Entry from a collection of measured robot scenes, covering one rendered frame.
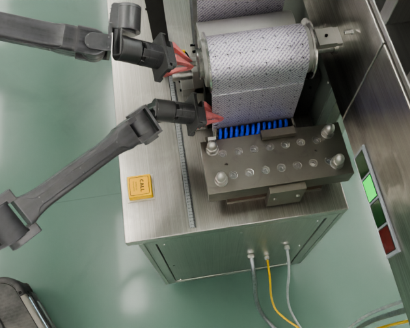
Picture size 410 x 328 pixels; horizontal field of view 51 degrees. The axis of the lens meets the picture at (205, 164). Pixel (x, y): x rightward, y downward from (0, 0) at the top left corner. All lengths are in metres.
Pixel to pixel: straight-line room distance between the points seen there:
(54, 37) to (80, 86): 1.71
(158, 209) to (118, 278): 0.95
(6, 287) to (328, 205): 1.40
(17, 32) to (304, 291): 1.68
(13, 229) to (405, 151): 0.78
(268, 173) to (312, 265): 1.08
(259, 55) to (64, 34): 0.43
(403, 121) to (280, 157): 0.42
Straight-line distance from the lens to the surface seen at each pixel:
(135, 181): 1.30
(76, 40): 0.98
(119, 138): 1.03
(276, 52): 1.04
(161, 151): 1.35
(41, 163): 2.50
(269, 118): 1.24
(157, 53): 1.02
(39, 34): 0.99
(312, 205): 1.30
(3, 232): 0.96
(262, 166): 1.18
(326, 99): 1.27
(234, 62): 1.02
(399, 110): 0.89
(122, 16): 1.01
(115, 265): 2.20
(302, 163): 1.20
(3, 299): 2.08
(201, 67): 1.04
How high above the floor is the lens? 2.11
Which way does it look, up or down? 66 degrees down
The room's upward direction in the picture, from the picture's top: 4 degrees counter-clockwise
